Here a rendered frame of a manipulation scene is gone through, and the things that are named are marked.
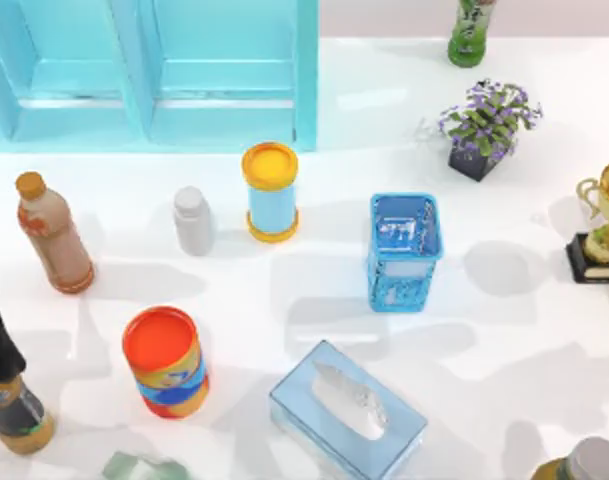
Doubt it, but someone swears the yellow bottle with grey cap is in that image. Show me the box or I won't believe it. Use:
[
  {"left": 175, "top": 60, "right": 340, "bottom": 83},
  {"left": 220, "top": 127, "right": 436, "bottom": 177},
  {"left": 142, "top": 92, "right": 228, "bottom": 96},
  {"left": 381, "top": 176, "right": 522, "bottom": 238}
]
[{"left": 528, "top": 436, "right": 609, "bottom": 480}]

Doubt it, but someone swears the green bottle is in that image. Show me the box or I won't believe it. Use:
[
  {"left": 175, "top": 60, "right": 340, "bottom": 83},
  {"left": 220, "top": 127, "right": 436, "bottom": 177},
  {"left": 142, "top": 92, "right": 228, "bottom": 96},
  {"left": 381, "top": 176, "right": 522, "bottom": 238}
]
[{"left": 447, "top": 0, "right": 498, "bottom": 68}]

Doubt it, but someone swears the brown bottle with orange cap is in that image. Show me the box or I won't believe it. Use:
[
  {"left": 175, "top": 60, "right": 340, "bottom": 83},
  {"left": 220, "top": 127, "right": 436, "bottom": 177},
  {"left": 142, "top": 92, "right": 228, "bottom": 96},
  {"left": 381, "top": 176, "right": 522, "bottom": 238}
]
[{"left": 14, "top": 171, "right": 97, "bottom": 295}]

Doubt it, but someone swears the gold trophy on black base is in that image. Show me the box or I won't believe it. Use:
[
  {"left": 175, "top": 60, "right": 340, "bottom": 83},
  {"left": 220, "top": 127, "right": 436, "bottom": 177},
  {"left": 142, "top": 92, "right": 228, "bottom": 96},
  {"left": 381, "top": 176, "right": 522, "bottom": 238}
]
[{"left": 564, "top": 159, "right": 609, "bottom": 285}]

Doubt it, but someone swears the red and orange can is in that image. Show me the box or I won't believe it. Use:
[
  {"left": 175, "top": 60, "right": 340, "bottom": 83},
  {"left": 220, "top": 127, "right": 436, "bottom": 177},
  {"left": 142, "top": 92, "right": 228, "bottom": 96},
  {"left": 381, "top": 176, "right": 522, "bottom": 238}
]
[{"left": 121, "top": 305, "right": 211, "bottom": 421}]

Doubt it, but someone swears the pale green object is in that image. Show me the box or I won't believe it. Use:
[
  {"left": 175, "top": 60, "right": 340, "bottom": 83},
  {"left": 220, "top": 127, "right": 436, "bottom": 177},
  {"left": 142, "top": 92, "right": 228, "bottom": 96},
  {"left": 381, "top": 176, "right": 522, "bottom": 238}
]
[{"left": 101, "top": 450, "right": 193, "bottom": 480}]

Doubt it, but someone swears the blue square basket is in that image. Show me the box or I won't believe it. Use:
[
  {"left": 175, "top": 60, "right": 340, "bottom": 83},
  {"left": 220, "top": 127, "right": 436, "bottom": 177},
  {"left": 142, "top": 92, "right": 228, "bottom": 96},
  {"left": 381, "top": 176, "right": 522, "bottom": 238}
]
[{"left": 367, "top": 192, "right": 445, "bottom": 314}]

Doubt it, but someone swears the purple flower plant pot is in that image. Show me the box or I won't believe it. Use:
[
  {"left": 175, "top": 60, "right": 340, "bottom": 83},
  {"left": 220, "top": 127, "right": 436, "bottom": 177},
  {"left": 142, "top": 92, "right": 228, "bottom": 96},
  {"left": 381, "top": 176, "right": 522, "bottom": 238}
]
[{"left": 437, "top": 79, "right": 545, "bottom": 183}]

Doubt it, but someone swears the light blue rack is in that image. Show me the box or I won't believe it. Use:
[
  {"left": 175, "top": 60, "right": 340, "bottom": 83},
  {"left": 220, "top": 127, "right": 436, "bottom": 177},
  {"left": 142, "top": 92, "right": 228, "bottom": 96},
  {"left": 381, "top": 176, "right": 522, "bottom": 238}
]
[{"left": 0, "top": 0, "right": 319, "bottom": 154}]

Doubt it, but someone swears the blue tissue box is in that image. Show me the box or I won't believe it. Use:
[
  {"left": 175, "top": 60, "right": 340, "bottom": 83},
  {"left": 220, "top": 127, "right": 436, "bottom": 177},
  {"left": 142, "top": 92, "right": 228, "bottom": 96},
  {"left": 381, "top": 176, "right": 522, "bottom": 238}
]
[{"left": 268, "top": 339, "right": 430, "bottom": 480}]

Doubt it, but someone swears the white tissue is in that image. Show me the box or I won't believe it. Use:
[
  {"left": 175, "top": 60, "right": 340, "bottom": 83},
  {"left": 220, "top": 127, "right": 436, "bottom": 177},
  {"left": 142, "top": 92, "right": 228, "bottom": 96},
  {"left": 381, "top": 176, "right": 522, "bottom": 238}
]
[{"left": 311, "top": 360, "right": 391, "bottom": 442}]

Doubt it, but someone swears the light blue can orange lid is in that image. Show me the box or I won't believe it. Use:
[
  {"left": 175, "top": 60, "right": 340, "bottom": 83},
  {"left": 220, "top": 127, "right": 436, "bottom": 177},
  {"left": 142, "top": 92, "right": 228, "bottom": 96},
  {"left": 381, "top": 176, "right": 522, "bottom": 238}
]
[{"left": 240, "top": 141, "right": 301, "bottom": 245}]

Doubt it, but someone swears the amber bottle with dark label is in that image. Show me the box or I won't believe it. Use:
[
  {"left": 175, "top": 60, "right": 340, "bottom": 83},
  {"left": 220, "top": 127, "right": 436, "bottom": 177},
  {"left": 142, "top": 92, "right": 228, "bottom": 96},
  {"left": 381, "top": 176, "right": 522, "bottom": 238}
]
[{"left": 0, "top": 372, "right": 57, "bottom": 456}]

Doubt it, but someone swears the small white bottle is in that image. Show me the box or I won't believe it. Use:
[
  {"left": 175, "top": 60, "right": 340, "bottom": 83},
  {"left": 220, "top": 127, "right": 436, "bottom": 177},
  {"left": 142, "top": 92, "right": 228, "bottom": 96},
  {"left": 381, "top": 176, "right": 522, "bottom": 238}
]
[{"left": 172, "top": 185, "right": 217, "bottom": 258}]

